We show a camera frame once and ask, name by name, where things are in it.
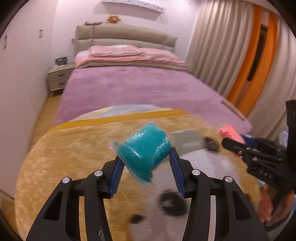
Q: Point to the dark item on headboard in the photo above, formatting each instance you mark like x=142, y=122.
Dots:
x=93, y=23

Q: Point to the right pink pillow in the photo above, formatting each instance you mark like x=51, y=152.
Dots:
x=153, y=53

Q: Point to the dark picture frame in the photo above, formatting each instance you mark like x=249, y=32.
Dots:
x=61, y=61

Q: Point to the white decorative wall shelf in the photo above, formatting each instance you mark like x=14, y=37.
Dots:
x=141, y=4

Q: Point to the wooden stick on bed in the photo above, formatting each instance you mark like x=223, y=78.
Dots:
x=232, y=108

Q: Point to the orange curtain left strip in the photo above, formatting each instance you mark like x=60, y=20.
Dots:
x=243, y=74

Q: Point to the beige curtain left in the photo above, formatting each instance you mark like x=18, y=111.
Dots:
x=220, y=42

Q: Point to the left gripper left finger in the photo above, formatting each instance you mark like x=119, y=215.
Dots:
x=59, y=217

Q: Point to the clear plastic bottle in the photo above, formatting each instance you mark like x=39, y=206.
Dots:
x=250, y=141

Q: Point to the teal clay packet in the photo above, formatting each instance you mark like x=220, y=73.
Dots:
x=144, y=151

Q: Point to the bed with purple cover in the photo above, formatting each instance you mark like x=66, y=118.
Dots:
x=94, y=88

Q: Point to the left pink pillow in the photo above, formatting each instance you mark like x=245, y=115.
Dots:
x=114, y=51

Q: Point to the beige curtain right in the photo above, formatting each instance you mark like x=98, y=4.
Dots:
x=269, y=117

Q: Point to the white wardrobe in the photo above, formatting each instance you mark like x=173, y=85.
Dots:
x=25, y=61

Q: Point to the orange plush toy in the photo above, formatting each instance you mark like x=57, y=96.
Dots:
x=113, y=19

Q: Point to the beige padded headboard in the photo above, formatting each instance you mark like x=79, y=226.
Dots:
x=107, y=34

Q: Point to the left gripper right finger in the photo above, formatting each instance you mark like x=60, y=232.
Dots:
x=236, y=218

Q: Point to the pink pillow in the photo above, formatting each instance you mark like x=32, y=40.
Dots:
x=153, y=53
x=114, y=51

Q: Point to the beige curtain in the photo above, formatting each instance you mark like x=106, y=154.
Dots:
x=220, y=42
x=269, y=117

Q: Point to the person's right hand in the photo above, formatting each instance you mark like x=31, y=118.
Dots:
x=265, y=207

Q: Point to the pink clay packet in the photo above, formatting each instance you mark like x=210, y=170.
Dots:
x=227, y=131

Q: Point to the grey nightstand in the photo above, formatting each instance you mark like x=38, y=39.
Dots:
x=58, y=76

